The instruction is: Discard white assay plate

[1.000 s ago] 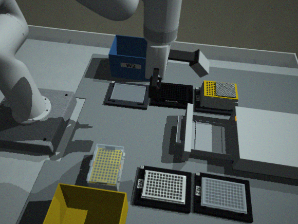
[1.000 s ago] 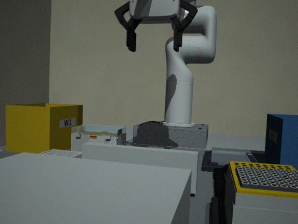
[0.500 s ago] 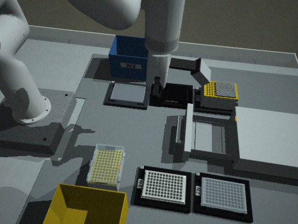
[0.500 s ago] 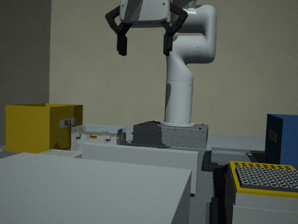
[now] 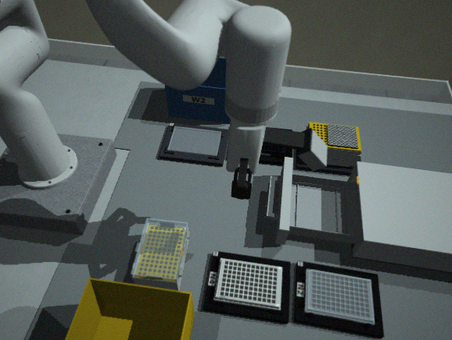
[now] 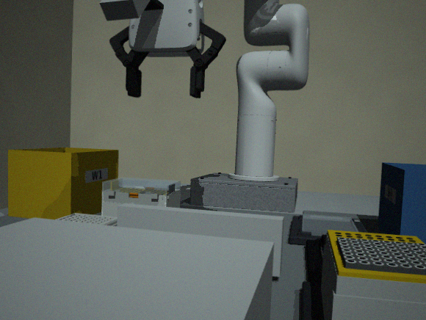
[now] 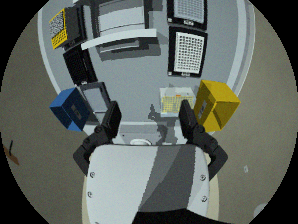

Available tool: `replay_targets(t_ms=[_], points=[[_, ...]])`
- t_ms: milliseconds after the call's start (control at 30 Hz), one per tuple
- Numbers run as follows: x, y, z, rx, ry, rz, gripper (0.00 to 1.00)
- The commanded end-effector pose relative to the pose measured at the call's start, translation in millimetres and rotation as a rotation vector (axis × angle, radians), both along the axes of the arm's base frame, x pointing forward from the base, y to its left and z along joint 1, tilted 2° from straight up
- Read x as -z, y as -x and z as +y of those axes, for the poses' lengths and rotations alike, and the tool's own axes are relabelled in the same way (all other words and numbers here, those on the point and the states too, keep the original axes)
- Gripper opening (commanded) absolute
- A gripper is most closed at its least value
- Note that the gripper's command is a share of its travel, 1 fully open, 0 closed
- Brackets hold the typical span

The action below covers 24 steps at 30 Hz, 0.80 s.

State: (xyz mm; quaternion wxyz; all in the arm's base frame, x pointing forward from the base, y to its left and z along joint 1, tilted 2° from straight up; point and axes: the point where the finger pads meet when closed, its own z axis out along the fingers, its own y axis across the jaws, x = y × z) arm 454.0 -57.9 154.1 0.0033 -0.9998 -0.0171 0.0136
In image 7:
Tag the blue open-top bin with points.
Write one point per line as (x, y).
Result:
(73, 105)

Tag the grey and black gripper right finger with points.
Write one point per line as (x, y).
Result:
(196, 135)

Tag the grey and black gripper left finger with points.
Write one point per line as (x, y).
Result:
(103, 134)

